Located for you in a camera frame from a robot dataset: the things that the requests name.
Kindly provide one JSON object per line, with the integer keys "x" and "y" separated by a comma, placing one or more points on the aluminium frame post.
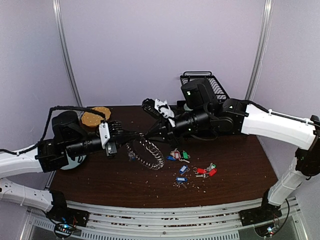
{"x": 56, "y": 4}
{"x": 265, "y": 28}

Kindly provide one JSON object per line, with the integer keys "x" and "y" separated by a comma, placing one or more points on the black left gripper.
{"x": 119, "y": 142}

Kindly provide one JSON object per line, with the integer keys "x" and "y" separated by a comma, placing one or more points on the metal disc with key rings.
{"x": 146, "y": 153}

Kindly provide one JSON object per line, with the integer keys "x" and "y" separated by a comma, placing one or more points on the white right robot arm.
{"x": 205, "y": 112}

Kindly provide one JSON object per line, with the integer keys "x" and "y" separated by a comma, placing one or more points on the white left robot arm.
{"x": 67, "y": 150}

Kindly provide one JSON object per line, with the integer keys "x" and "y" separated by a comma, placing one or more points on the right aluminium frame post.
{"x": 265, "y": 28}

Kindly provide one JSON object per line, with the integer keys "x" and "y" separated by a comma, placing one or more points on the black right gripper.
{"x": 167, "y": 127}

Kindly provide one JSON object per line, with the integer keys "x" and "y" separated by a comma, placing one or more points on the yellow dotted plate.
{"x": 93, "y": 120}

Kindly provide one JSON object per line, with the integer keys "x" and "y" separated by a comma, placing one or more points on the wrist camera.
{"x": 108, "y": 133}
{"x": 159, "y": 109}

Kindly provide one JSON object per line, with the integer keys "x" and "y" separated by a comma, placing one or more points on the mixed colour key tag bunch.
{"x": 176, "y": 155}

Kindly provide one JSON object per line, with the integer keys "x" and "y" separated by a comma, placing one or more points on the aluminium front rail base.
{"x": 213, "y": 222}

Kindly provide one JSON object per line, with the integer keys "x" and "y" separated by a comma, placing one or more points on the celadon green bowl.
{"x": 186, "y": 108}

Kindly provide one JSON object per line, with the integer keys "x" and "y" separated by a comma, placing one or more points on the left aluminium frame post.
{"x": 56, "y": 4}

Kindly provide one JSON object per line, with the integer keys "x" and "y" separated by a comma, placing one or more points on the light blue plate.
{"x": 74, "y": 162}

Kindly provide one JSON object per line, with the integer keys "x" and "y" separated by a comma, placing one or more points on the black wire dish rack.
{"x": 215, "y": 87}

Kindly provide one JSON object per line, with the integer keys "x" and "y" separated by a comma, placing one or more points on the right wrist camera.
{"x": 159, "y": 109}

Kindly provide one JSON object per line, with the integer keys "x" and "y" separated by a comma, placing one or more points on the red key tag bunch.
{"x": 210, "y": 171}

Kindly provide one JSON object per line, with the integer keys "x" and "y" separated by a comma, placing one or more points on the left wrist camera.
{"x": 108, "y": 133}

